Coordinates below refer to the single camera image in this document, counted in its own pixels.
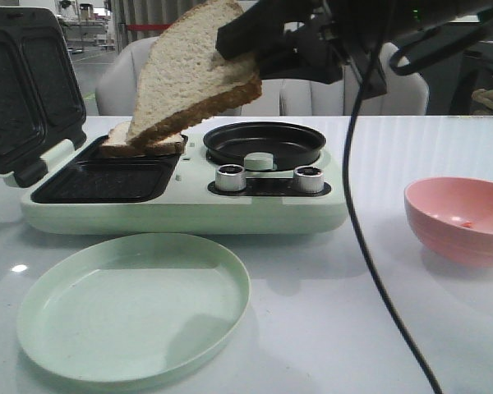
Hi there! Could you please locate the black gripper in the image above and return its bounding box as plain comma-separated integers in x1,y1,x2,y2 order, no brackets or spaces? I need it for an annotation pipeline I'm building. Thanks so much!
215,0,493,98

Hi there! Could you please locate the white bread slice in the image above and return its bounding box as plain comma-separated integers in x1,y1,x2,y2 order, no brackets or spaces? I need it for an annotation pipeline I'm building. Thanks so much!
99,121,187,158
126,1,262,148

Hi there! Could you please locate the pink plastic bowl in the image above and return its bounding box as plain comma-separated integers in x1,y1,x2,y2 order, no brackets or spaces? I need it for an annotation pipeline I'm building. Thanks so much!
404,176,493,267

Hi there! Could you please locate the mint green breakfast maker base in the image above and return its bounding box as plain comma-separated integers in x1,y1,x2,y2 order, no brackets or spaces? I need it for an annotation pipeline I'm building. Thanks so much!
21,133,348,235

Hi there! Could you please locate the black round frying pan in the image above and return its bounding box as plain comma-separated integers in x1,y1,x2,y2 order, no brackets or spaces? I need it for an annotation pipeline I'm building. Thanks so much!
203,121,326,172

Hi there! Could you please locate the red barrier belt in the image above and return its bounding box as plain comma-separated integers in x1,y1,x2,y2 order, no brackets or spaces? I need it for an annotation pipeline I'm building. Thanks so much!
126,24,171,31

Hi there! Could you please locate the right grey upholstered chair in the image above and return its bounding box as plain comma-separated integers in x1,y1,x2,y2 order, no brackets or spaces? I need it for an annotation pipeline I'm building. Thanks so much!
279,43,429,116

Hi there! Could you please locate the grey upholstered chair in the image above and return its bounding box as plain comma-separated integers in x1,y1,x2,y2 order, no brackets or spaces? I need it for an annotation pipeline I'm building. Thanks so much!
279,43,429,116
95,37,158,116

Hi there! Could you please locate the right silver control knob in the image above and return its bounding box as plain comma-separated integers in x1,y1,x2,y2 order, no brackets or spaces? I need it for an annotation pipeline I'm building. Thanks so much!
293,166,325,194

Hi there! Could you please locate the silver control knob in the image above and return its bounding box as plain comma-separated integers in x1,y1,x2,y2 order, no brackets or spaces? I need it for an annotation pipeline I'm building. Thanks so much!
293,166,325,194
214,164,247,192

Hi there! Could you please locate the left silver control knob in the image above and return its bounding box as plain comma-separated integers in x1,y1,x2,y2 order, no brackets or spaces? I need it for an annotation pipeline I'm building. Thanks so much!
214,164,247,192

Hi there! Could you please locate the left grey upholstered chair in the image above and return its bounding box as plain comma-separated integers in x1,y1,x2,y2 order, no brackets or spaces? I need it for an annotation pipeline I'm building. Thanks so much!
95,37,158,116

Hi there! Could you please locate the mint green round plate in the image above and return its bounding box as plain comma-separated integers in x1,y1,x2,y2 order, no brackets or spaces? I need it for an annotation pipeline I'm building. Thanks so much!
16,234,251,390

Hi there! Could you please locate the black cable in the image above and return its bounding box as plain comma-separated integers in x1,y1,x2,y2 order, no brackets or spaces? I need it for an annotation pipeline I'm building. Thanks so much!
341,0,493,394

